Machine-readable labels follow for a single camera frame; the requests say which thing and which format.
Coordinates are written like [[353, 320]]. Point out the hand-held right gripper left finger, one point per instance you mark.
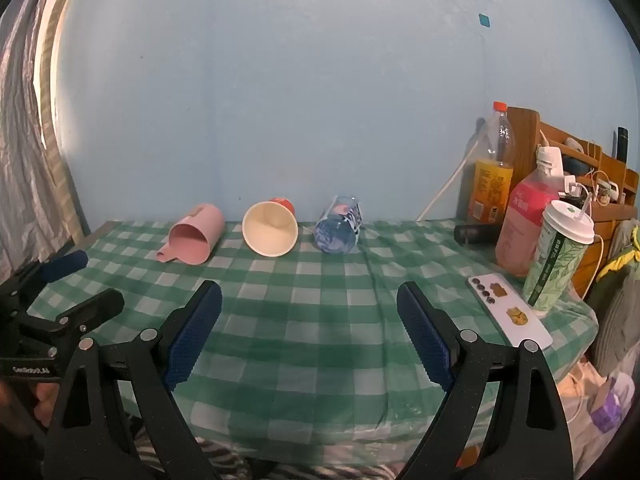
[[192, 340]]

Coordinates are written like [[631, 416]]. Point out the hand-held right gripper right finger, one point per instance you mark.
[[425, 340]]

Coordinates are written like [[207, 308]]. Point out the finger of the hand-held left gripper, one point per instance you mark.
[[65, 265], [97, 306]]

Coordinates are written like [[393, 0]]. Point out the cream and orange paper cup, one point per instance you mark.
[[270, 230]]

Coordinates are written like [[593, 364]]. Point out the blue patterned glass cup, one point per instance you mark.
[[337, 230]]

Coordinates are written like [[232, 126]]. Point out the green takeaway cup with straw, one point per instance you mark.
[[550, 265]]

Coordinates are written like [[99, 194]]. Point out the person's left hand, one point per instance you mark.
[[39, 400]]

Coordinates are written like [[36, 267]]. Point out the white phone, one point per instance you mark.
[[505, 305]]

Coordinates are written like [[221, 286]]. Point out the green checkered tablecloth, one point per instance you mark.
[[320, 310]]

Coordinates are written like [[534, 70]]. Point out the grey curtain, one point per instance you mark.
[[25, 160]]

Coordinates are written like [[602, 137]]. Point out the black cylindrical object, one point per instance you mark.
[[472, 234]]

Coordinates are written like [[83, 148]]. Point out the pink drink bottle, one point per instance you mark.
[[520, 225]]

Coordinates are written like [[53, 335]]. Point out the orange soda bottle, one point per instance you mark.
[[492, 185]]

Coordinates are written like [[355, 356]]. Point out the striped cloth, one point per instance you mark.
[[300, 472]]

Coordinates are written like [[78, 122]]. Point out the purple packet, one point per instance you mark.
[[607, 410]]

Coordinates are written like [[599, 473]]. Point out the grey cloth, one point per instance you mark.
[[620, 320]]

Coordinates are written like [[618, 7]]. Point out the white charger plug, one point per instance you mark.
[[574, 187]]

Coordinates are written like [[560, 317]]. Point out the yellow-green cloth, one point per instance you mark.
[[625, 260]]

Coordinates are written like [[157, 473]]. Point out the wooden shelf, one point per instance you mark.
[[525, 135]]

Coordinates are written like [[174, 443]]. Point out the black bottle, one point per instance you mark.
[[621, 145]]

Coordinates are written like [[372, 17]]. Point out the teal wall sticker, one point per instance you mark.
[[485, 19]]

